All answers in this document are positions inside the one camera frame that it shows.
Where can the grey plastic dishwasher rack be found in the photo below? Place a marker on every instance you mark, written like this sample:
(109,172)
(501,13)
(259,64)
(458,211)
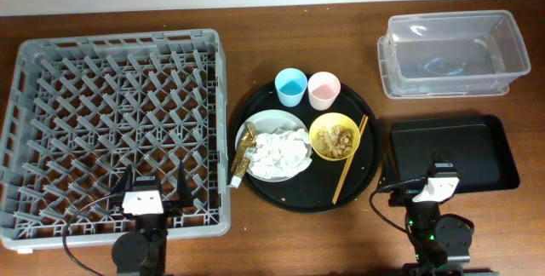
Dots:
(81,109)

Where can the black rectangular tray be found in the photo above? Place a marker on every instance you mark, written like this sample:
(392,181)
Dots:
(476,146)

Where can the light blue plastic cup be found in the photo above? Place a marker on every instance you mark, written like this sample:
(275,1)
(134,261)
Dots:
(290,84)

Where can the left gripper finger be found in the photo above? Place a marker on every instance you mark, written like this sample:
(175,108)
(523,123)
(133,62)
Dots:
(125,183)
(183,190)

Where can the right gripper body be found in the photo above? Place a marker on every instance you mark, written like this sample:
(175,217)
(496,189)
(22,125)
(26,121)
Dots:
(397,199)

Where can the round black serving tray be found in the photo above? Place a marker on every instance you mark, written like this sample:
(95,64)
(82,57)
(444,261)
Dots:
(312,190)

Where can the food scraps and rice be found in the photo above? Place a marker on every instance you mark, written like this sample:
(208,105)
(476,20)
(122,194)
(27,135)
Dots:
(334,142)

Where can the yellow plastic bowl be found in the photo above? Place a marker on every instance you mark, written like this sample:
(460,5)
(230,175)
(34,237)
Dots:
(330,119)

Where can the grey round plate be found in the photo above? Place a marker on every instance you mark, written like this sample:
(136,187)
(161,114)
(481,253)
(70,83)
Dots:
(267,122)

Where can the pink plastic cup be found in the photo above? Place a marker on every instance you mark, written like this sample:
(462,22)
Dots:
(323,88)

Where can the clear plastic waste bin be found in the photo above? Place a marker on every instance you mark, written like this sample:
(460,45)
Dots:
(451,54)

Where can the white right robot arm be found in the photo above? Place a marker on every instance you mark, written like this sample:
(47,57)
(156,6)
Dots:
(441,241)

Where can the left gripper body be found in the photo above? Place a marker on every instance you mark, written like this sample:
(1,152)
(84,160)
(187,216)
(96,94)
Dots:
(173,204)

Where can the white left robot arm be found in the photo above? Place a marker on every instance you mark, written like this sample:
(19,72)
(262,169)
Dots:
(143,251)

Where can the gold snack wrapper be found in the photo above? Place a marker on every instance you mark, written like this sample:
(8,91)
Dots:
(241,163)

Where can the white paper napkin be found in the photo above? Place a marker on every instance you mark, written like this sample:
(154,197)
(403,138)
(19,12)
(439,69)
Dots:
(281,154)

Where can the wooden chopstick right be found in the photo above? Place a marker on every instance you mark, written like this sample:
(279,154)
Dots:
(347,165)

